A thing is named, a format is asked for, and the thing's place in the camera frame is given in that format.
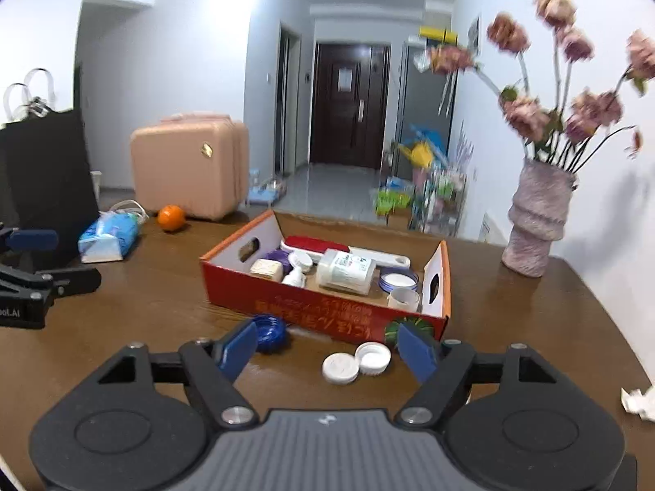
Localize blue round lid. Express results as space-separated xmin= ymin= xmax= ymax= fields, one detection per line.
xmin=252 ymin=314 xmax=287 ymax=354

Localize white ribbed cap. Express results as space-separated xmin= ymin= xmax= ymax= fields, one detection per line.
xmin=354 ymin=341 xmax=392 ymax=376

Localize white tape roll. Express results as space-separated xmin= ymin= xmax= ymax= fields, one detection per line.
xmin=387 ymin=287 xmax=421 ymax=313

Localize small white round lid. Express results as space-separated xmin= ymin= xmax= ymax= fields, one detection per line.
xmin=321 ymin=352 xmax=360 ymax=385

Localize beige square soap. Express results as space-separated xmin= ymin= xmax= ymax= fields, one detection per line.
xmin=250 ymin=258 xmax=284 ymax=283

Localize large white plastic bottle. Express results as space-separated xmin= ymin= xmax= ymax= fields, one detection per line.
xmin=315 ymin=250 xmax=376 ymax=296

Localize red cardboard box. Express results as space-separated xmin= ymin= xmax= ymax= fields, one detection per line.
xmin=201 ymin=211 xmax=451 ymax=344

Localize purple ribbed lid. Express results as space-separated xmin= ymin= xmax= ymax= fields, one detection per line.
xmin=262 ymin=248 xmax=291 ymax=268

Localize blue wet wipes pack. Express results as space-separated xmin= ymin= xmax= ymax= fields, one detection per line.
xmin=78 ymin=212 xmax=140 ymax=264

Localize black paper bag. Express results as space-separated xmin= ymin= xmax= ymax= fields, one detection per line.
xmin=1 ymin=68 xmax=99 ymax=270

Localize red white lint brush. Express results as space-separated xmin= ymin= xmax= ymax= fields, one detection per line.
xmin=281 ymin=235 xmax=411 ymax=269

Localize orange fruit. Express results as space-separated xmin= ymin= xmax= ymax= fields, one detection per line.
xmin=156 ymin=205 xmax=187 ymax=233

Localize pink textured vase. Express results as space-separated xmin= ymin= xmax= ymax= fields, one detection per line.
xmin=502 ymin=158 xmax=576 ymax=278

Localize pink suitcase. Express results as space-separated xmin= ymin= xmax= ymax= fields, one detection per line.
xmin=130 ymin=113 xmax=250 ymax=221

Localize yellow watering can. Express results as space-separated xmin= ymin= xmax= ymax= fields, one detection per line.
xmin=398 ymin=140 xmax=434 ymax=170

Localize crumpled white tissue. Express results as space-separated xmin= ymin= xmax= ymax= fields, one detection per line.
xmin=621 ymin=386 xmax=655 ymax=422

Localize grey refrigerator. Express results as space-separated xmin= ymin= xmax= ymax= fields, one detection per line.
xmin=393 ymin=38 xmax=456 ymax=154

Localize dried pink roses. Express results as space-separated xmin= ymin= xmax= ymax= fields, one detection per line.
xmin=414 ymin=0 xmax=654 ymax=174

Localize dark brown door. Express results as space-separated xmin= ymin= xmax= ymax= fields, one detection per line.
xmin=310 ymin=42 xmax=391 ymax=170

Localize yellow box on fridge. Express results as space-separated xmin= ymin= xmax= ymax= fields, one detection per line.
xmin=418 ymin=25 xmax=457 ymax=45

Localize wire storage rack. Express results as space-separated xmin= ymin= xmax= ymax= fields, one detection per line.
xmin=370 ymin=158 xmax=466 ymax=237

